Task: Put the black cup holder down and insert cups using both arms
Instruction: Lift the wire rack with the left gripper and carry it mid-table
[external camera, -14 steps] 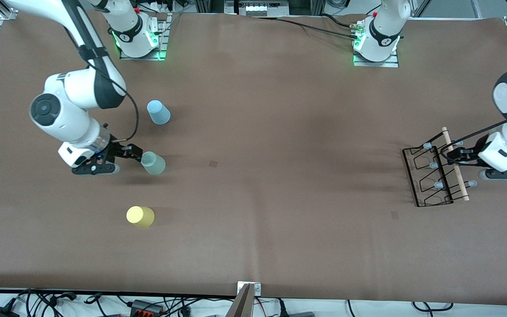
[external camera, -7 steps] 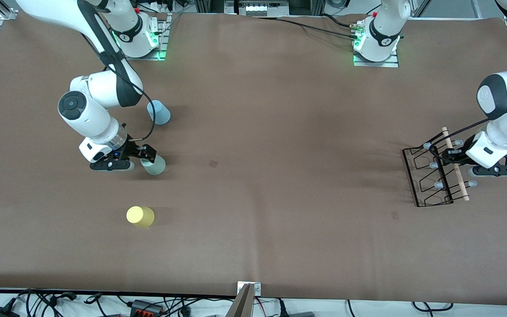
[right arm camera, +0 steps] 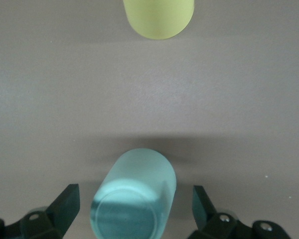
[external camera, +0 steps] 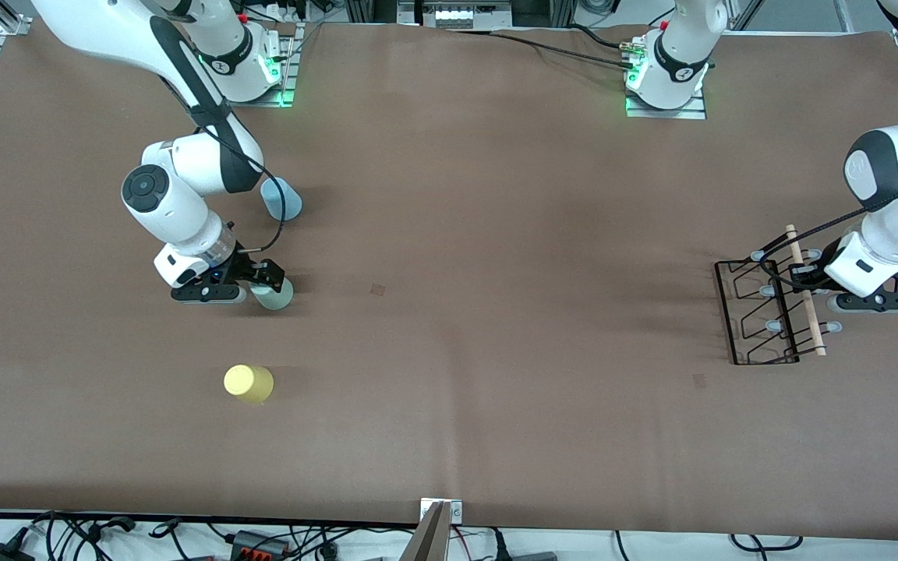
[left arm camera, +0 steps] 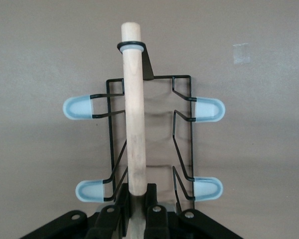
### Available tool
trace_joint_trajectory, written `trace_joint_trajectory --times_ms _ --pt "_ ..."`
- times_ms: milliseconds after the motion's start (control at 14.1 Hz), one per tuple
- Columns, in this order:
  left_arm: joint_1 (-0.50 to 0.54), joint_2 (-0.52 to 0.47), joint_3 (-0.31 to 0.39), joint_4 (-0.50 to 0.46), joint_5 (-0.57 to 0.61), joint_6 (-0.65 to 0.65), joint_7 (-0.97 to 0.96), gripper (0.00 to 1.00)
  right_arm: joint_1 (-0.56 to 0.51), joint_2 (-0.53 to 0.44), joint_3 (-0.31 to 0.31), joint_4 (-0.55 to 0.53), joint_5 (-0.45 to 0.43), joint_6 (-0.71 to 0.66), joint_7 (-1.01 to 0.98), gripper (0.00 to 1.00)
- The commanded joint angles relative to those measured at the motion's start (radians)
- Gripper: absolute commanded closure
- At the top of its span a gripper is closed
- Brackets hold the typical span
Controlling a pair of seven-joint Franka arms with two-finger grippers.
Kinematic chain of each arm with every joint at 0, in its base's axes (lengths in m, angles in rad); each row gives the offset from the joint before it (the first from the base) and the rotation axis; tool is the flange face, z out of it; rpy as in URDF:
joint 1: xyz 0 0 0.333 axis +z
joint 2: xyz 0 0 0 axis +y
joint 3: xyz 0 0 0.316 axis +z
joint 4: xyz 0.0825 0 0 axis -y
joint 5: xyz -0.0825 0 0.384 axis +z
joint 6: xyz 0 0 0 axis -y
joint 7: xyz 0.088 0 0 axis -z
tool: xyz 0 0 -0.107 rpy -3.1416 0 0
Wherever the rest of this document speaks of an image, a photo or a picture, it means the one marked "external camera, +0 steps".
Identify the pale green plastic cup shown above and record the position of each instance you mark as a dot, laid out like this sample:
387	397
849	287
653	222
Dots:
273	298

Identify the yellow plastic cup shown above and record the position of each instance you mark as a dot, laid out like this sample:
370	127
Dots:
248	383

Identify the light blue plastic cup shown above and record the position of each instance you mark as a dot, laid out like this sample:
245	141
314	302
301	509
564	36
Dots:
277	199

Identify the small brown tape patch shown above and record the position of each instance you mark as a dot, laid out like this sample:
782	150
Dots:
377	289
699	380

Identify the black orange connector box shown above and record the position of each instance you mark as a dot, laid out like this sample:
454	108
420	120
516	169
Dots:
258	545

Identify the white terminal unit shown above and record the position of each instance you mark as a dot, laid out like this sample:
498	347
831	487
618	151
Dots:
464	14

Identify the black power plug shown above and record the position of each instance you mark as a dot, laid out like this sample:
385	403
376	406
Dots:
500	545

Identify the black power adapter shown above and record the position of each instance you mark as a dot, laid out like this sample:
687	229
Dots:
1	553

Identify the aluminium arm base plate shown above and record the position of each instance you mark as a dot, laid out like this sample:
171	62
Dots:
667	113
287	70

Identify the small metal bracket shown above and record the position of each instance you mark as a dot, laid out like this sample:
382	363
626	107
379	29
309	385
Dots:
457	511

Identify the grey camera mount beam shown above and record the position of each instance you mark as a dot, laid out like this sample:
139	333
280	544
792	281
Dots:
429	541

